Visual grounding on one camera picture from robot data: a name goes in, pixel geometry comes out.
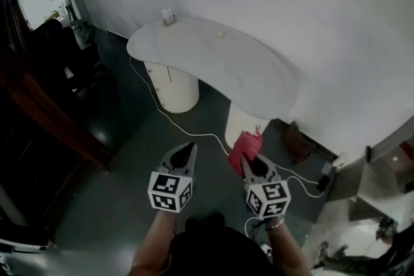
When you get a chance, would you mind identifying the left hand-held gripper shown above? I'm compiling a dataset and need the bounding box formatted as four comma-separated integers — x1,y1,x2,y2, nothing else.
147,142,198,213

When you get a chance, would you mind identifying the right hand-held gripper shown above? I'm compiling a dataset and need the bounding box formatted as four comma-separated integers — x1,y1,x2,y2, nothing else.
241,154,290,220

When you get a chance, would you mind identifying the red cloth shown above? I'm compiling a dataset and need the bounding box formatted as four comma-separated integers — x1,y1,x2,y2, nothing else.
228,125,263,177

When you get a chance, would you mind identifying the person's left forearm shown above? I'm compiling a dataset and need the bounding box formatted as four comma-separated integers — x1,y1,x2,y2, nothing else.
129,209,178,276

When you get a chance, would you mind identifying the person's right forearm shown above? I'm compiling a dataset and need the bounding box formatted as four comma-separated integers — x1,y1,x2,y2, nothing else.
265,218,313,276

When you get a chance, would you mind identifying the white curved table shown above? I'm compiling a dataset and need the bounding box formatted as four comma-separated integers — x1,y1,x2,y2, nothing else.
125,16,307,153

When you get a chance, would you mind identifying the dark brown bundle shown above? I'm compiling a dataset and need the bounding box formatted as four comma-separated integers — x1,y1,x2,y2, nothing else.
280,121,312,166

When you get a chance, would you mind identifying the black power adapter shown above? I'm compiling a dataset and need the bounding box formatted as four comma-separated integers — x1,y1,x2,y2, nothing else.
316,174,331,193

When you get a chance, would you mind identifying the person's black shirt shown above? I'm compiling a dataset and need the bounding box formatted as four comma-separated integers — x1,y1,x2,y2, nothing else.
168,226,276,276

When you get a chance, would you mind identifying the camouflage fabric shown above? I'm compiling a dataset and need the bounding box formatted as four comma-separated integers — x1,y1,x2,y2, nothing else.
310,216,402,273

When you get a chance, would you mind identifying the black office chair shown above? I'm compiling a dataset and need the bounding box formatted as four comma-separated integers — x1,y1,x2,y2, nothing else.
32,18,67,54
61,26,101,81

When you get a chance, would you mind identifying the black tripod stand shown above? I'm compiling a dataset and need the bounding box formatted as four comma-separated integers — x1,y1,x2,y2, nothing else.
64,0,82,30

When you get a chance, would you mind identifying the long white floor cable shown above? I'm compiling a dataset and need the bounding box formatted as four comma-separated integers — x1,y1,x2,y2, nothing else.
129,56,324,198

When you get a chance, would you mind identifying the thin white cable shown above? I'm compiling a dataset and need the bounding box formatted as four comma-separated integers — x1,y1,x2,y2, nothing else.
244,216,270,239

